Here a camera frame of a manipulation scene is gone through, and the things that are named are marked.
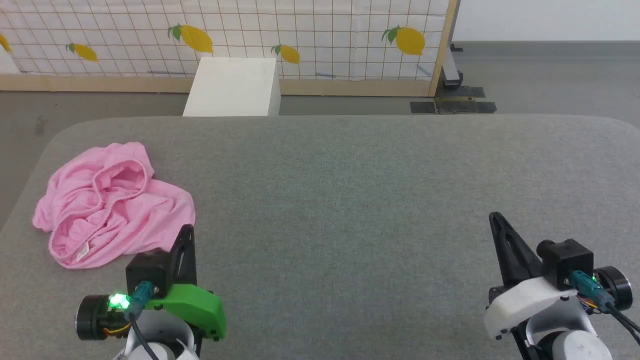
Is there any small black floor tape patch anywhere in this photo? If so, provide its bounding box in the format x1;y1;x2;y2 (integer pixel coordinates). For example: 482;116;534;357
436;86;486;99

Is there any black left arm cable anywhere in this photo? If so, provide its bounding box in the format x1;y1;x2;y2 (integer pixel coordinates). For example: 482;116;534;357
123;281;161;360

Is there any white rectangular box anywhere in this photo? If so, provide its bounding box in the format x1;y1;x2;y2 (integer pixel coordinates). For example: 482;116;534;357
182;57;282;117

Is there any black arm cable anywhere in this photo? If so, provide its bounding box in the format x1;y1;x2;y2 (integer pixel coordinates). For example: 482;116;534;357
123;281;161;360
571;270;640;347

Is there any long black floor tape patch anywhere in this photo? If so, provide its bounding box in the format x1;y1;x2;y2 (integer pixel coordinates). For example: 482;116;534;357
410;101;498;115

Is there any grey metal partition foot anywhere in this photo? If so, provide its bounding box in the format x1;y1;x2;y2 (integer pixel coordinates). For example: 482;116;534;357
440;44;464;89

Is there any white board corner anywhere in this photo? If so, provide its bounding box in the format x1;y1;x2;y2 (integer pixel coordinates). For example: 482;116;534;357
0;45;22;75

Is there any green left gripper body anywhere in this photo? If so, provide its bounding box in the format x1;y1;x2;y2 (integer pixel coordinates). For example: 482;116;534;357
144;283;227;342

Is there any pink garment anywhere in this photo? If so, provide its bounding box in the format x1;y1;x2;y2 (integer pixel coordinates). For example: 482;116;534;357
32;142;197;270

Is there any lemon print partition screen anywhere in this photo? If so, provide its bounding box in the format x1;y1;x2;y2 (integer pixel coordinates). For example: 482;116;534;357
0;0;460;97

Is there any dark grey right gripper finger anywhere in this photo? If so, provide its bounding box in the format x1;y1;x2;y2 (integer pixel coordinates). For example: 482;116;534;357
488;211;544;288

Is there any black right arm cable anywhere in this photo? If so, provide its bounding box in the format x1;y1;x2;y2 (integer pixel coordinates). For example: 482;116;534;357
571;270;640;347

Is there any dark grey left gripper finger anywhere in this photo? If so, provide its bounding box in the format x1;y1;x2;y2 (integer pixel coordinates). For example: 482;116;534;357
169;224;197;287

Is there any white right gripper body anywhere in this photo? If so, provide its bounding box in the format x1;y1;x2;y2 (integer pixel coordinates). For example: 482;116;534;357
483;275;584;342

